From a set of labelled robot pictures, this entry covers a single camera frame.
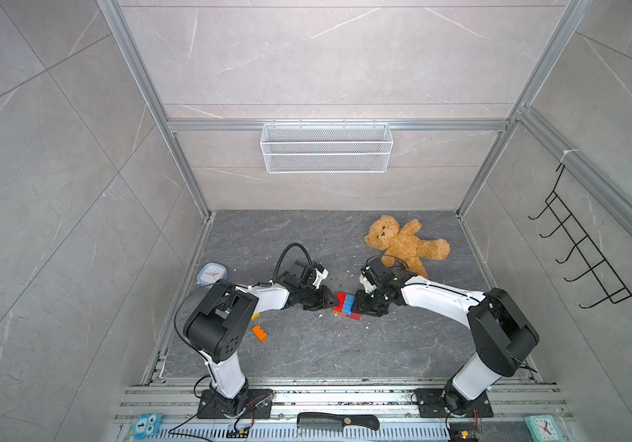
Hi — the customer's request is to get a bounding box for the blue lego brick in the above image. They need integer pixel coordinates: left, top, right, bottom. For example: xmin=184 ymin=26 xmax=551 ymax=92
xmin=342 ymin=295 xmax=354 ymax=316

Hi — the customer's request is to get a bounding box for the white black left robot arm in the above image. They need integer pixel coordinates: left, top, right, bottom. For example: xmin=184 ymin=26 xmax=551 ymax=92
xmin=183 ymin=261 xmax=338 ymax=400

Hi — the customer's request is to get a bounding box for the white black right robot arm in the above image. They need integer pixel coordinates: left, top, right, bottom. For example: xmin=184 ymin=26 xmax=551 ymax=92
xmin=352 ymin=259 xmax=540 ymax=414

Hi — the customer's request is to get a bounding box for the brown teddy bear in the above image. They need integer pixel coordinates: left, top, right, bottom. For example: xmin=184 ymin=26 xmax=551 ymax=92
xmin=364 ymin=215 xmax=451 ymax=278

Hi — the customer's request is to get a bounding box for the light blue alarm clock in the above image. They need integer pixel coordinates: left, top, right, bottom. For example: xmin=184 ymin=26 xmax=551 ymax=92
xmin=196 ymin=263 xmax=229 ymax=287

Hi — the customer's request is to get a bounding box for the black comb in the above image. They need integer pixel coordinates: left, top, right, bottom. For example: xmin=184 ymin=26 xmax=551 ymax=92
xmin=297 ymin=412 xmax=380 ymax=431

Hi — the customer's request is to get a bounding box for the teal square clock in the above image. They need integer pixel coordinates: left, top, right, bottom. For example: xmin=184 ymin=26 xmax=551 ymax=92
xmin=524 ymin=415 xmax=564 ymax=442

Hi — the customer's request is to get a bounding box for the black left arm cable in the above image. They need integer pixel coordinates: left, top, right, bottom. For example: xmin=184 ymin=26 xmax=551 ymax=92
xmin=272 ymin=242 xmax=314 ymax=283

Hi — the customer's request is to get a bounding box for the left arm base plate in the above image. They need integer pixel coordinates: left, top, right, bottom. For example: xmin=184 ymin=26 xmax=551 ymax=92
xmin=197 ymin=389 xmax=275 ymax=419

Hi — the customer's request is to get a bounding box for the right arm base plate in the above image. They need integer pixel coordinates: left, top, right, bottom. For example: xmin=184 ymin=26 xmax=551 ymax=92
xmin=413 ymin=388 xmax=494 ymax=418

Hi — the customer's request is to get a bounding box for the white wire mesh basket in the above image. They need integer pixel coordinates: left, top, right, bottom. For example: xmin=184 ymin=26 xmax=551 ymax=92
xmin=260 ymin=123 xmax=394 ymax=174

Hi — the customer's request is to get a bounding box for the black wall hook rack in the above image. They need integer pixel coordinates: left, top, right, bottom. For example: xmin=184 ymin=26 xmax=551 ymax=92
xmin=527 ymin=164 xmax=632 ymax=309

